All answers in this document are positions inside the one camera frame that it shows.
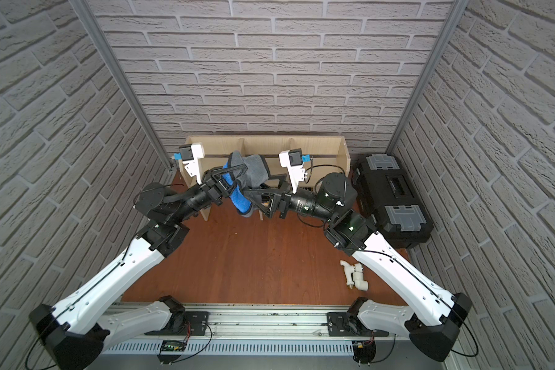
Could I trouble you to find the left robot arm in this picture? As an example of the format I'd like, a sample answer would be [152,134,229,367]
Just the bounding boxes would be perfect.
[29,163,248,369]

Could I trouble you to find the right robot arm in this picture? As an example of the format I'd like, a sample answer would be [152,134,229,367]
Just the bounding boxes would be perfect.
[241,173,473,362]

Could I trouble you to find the white vent grille strip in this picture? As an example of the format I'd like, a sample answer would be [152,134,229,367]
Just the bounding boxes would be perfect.
[104,339,353,356]

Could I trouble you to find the left controller board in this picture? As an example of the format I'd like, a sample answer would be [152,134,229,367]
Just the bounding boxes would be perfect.
[157,340,187,365]

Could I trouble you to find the white plastic pipe fitting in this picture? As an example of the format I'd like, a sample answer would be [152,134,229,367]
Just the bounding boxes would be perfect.
[340,260,369,291]

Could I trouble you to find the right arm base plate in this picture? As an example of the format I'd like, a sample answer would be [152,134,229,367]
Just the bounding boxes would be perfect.
[326,312,389,338]

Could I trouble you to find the grey and blue cloth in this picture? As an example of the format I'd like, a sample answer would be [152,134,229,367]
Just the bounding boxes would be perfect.
[222,150,270,217]

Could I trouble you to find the black toolbox grey latches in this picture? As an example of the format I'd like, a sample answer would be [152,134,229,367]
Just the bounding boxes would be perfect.
[351,154,433,249]

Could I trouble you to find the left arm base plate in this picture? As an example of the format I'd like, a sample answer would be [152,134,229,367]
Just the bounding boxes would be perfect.
[146,311,210,337]

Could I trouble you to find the right controller board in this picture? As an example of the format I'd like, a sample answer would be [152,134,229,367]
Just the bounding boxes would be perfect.
[352,341,376,365]

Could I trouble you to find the aluminium rail frame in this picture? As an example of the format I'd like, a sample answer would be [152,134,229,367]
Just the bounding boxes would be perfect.
[80,302,456,343]

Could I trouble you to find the controller board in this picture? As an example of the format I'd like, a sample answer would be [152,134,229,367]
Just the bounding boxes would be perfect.
[157,340,187,365]
[352,341,376,365]

